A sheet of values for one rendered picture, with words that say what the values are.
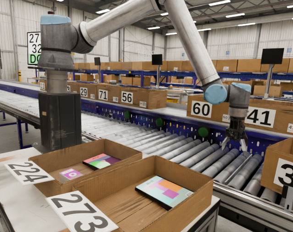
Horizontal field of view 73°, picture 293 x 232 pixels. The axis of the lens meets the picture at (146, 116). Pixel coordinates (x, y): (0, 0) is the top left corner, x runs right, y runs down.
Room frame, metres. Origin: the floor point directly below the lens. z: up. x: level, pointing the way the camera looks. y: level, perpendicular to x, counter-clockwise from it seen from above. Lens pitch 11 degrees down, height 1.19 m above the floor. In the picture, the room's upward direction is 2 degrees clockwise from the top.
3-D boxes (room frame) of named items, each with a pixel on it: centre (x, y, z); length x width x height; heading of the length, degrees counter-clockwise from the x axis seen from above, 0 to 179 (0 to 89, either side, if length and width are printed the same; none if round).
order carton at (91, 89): (2.55, 0.65, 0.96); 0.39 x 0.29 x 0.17; 49
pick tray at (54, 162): (0.79, 0.24, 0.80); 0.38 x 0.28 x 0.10; 139
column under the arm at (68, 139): (1.14, 0.50, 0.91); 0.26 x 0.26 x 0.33; 47
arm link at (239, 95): (1.01, -0.46, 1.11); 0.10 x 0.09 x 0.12; 72
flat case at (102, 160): (0.87, 0.18, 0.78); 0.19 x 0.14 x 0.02; 54
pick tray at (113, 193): (0.59, -0.01, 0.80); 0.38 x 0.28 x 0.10; 135
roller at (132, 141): (1.42, 0.02, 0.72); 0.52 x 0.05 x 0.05; 140
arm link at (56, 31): (1.14, 0.50, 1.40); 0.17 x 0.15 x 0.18; 162
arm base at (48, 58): (1.13, 0.51, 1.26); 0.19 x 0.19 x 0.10
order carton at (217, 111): (1.53, -0.56, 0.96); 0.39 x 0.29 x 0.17; 50
